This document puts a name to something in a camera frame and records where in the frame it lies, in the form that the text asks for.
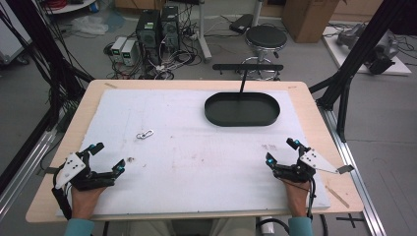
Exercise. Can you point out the white foam mat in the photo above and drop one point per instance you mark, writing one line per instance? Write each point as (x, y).
(196, 157)

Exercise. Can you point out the grey metal stand leg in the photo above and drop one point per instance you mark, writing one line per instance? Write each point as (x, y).
(203, 32)

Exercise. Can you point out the grey gripper device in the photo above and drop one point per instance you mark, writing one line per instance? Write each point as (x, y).
(350, 34)

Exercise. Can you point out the person's right hand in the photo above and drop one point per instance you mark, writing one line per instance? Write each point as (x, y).
(298, 198)

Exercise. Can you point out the black computer tower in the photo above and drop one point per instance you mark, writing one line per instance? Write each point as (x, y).
(170, 26)
(148, 32)

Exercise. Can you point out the white round table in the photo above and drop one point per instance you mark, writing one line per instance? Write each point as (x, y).
(70, 6)

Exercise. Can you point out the black oval tray T-bar stand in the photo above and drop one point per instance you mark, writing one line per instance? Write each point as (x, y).
(242, 109)

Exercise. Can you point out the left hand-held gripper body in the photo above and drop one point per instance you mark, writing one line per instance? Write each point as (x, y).
(72, 168)

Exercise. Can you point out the clear plastic bag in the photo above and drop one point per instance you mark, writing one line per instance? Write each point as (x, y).
(89, 24)

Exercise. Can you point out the black round stool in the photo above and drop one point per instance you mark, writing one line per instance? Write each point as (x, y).
(265, 36)

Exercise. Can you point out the black cross floor tape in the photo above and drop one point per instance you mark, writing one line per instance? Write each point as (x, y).
(350, 220)

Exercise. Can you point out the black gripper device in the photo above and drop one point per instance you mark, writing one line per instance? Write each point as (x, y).
(382, 55)

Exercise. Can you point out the person's left hand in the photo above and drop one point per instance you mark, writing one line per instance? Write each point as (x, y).
(86, 200)

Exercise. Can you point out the white bench power supply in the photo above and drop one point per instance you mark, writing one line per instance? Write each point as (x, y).
(118, 47)
(129, 52)

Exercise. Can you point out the white floor board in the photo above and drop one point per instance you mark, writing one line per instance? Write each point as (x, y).
(347, 55)

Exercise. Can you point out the black metal frame strut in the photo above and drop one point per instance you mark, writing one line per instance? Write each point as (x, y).
(29, 36)
(360, 49)

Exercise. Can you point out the black power adapter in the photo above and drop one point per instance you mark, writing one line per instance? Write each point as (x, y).
(241, 23)

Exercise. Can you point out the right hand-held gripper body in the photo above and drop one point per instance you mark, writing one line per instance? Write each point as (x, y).
(306, 162)

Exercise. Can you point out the aluminium rail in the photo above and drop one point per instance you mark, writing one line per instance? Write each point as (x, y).
(354, 170)
(23, 170)

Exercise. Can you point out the brown cardboard box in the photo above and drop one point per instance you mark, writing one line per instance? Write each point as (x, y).
(308, 19)

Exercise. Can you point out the silver metal carabiner clasp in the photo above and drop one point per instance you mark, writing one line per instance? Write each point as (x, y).
(145, 134)

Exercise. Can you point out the thin wooden stick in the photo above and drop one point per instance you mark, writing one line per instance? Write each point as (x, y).
(337, 196)

